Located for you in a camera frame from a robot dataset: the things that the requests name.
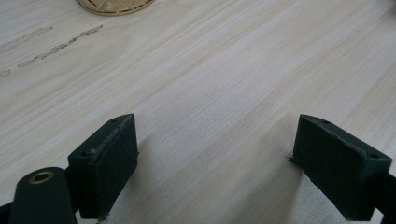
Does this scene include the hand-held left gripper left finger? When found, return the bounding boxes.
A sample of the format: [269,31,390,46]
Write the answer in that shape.
[67,113,140,220]

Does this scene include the gold rimmed round plate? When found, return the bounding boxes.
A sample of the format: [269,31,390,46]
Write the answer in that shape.
[76,0,156,17]

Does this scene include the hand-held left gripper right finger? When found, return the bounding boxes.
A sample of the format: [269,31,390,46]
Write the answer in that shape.
[288,113,393,222]

